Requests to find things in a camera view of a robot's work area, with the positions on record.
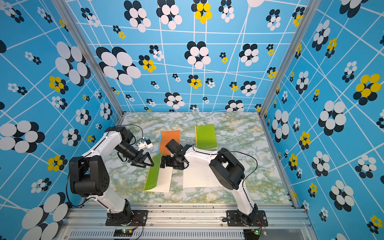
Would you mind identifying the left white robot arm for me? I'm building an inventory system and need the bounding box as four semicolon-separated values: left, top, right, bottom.
66;125;155;226

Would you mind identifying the controller board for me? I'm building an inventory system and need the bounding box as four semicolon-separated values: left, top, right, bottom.
114;229;134;238
244;229;261;240

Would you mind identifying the left controller board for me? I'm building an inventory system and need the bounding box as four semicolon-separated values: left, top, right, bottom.
114;229;134;238

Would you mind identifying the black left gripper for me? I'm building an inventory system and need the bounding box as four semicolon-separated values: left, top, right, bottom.
116;144;156;167

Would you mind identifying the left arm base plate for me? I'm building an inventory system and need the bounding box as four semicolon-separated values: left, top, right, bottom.
105;210;149;227

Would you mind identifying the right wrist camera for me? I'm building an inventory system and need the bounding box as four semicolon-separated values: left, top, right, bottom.
166;139;183;155

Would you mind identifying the right controller board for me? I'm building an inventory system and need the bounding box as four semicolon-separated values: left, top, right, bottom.
244;229;261;240

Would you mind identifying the orange cover notebook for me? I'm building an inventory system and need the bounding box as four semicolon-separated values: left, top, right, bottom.
159;130;181;156

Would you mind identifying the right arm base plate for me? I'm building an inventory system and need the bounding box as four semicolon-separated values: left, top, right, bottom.
225;210;269;227

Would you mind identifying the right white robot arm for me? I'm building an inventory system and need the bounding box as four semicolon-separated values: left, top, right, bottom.
161;145;258;226

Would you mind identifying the aluminium frame rail front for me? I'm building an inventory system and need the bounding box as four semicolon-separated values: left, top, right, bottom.
57;204;318;240

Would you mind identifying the lined notebook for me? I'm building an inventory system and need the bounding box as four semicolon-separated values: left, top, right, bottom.
183;162;222;188

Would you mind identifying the green cover notebook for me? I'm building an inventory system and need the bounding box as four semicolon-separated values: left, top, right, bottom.
144;152;173;193
195;124;218;150

